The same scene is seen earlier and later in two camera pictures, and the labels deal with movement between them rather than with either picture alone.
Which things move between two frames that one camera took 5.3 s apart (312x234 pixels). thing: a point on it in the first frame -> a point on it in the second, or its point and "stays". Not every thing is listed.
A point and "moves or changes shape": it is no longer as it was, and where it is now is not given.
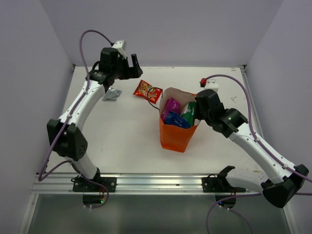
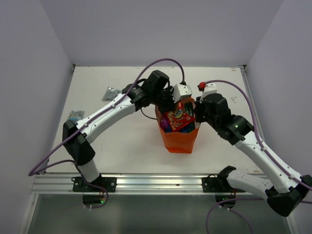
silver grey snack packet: [111, 94] stays
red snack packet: [151, 93] moves or changes shape
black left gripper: [129, 74] -> [171, 106]
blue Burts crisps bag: [175, 119] -> [189, 127]
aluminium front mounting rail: [125, 183] stays
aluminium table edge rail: [254, 108] stays
